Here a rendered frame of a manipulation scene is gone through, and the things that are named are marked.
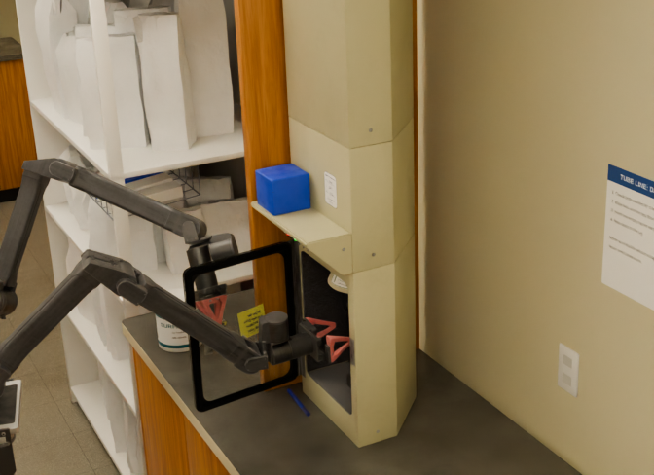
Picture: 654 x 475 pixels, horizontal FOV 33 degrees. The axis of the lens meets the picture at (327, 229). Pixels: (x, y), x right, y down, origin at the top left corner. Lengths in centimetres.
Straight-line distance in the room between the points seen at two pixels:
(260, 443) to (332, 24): 106
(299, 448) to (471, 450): 42
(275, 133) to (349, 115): 39
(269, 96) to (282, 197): 27
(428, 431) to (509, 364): 27
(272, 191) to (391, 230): 30
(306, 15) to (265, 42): 20
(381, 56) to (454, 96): 46
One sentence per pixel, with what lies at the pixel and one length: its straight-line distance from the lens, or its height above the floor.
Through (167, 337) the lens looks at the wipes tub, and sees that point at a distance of 328.
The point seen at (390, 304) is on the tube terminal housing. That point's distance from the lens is 266.
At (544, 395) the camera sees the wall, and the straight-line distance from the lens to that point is 282.
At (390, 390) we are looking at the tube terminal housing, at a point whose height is 107.
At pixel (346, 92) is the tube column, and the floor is 184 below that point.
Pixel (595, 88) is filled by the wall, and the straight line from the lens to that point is 242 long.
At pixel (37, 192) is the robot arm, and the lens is 300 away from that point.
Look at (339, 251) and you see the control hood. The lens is 253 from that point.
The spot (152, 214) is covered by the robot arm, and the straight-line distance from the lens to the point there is 288.
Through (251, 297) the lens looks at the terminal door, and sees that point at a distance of 282.
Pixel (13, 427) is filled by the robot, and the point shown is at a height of 104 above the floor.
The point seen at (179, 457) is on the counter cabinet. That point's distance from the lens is 336.
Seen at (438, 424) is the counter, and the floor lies 94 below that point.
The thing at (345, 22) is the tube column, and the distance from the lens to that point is 240.
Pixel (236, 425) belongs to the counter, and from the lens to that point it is 291.
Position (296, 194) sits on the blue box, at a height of 155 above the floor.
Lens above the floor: 245
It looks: 22 degrees down
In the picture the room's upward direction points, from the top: 2 degrees counter-clockwise
